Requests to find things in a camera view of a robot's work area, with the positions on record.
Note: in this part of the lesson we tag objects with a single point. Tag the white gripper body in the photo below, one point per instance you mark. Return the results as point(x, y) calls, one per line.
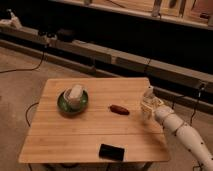
point(149, 106)

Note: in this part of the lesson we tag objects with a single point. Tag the clear plastic bottle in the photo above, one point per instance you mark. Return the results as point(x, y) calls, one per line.
point(148, 94)

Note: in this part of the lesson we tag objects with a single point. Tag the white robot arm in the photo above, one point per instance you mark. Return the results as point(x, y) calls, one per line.
point(186, 134)

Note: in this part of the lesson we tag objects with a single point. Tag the white spray bottle background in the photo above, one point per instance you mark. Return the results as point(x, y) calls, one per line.
point(12, 22)

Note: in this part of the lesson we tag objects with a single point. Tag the brown oblong food item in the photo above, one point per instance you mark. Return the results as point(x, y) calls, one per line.
point(119, 110)

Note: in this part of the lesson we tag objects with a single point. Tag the wooden table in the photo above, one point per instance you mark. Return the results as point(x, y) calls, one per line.
point(55, 138)

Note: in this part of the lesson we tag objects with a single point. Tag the black rectangular block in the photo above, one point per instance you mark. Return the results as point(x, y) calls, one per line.
point(111, 152)

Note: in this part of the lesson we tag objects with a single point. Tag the white cup in bowl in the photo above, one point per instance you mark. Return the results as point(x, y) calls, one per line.
point(73, 96)

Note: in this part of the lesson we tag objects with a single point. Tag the green bowl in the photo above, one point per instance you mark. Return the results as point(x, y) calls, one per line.
point(65, 108)

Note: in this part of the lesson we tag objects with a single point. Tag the dark round object on ledge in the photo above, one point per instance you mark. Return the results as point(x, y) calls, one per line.
point(65, 35)

